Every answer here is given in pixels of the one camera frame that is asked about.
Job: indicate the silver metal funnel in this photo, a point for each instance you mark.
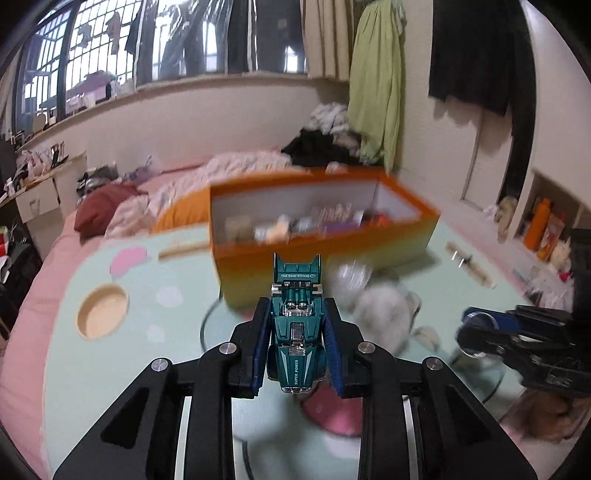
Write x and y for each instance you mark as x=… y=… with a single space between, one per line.
x=479 y=324

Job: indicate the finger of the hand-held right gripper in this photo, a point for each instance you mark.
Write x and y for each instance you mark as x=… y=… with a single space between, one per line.
x=501 y=350
x=505 y=318

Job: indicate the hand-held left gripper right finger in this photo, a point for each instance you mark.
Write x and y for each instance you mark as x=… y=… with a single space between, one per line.
x=333 y=350

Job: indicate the orange pillow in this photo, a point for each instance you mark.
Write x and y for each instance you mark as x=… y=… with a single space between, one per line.
x=184 y=212

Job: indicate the dark red pillow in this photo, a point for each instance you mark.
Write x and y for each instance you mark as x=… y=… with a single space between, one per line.
x=101 y=207

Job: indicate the white clothes pile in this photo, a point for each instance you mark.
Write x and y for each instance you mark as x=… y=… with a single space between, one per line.
x=328 y=115

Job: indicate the clear plastic bag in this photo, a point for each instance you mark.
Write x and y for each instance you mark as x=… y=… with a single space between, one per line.
x=353 y=277

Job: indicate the black clothes pile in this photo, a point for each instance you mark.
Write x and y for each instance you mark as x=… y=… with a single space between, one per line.
x=314 y=147

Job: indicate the grey fluffy fur tail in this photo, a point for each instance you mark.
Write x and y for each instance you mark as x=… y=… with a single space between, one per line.
x=383 y=314

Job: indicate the white side desk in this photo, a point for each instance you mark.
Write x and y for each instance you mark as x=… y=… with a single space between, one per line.
x=37 y=203

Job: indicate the orange cardboard box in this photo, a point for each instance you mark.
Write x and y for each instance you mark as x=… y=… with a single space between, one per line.
x=323 y=263

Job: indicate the light green hanging garment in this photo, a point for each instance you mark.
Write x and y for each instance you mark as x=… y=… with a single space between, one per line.
x=374 y=83

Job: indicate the teal toy car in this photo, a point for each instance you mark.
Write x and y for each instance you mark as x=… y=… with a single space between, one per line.
x=295 y=355

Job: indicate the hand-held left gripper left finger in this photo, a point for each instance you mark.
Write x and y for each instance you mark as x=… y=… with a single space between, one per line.
x=261 y=341

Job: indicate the black hanging garment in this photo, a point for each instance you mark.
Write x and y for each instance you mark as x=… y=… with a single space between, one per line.
x=475 y=50

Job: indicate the person's right hand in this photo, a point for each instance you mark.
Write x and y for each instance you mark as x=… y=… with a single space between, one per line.
x=549 y=415

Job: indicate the pink floral blanket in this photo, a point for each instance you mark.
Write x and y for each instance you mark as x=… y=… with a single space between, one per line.
x=240 y=161

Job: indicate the orange bottle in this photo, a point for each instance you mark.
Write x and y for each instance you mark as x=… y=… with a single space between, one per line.
x=538 y=226

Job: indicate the mint green cartoon desktop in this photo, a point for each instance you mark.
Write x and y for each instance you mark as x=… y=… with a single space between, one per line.
x=152 y=323

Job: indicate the beige curtain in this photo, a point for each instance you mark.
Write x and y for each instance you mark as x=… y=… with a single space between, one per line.
x=328 y=37

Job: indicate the barred window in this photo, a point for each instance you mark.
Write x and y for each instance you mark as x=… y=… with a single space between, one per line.
x=115 y=46

